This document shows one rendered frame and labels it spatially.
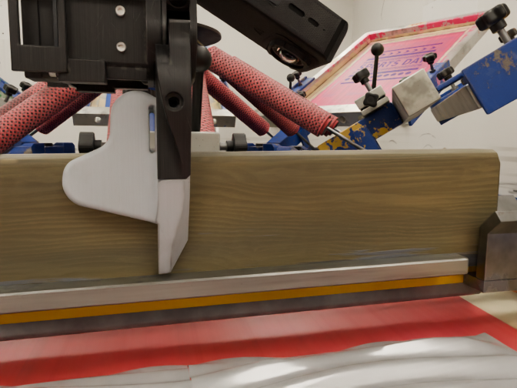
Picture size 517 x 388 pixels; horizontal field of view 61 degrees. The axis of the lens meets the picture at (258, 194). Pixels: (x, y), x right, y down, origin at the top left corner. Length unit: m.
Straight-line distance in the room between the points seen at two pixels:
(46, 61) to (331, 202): 0.16
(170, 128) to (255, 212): 0.07
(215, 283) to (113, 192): 0.07
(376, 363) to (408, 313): 0.09
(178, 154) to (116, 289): 0.08
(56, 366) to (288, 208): 0.15
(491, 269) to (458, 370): 0.08
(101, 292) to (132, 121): 0.09
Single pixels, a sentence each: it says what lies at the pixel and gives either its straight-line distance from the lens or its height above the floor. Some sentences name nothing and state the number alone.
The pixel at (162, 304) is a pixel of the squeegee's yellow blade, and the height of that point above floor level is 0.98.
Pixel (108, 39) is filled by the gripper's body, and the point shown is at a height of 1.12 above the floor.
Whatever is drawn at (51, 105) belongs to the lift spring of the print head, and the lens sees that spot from 0.91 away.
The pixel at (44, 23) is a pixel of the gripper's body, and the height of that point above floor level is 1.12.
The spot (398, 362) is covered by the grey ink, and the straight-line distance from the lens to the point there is 0.24.
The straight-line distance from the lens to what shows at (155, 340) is 0.28.
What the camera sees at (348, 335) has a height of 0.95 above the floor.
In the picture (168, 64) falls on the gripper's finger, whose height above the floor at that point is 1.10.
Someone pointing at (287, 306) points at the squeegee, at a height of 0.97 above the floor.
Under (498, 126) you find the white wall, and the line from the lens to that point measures 3.04.
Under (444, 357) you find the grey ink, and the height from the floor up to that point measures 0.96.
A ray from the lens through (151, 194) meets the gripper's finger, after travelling 0.22.
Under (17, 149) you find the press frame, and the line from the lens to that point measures 0.90.
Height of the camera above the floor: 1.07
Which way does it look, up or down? 8 degrees down
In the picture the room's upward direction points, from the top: straight up
